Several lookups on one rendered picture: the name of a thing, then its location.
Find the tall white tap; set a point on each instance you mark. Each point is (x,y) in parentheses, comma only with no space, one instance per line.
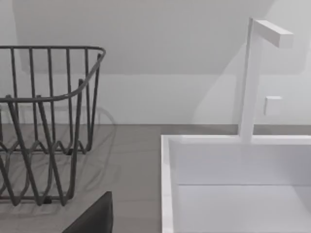
(247,97)

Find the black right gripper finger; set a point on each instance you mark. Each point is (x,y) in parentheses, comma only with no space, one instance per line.
(98,216)

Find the white sink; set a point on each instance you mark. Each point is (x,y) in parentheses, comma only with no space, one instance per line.
(218,170)

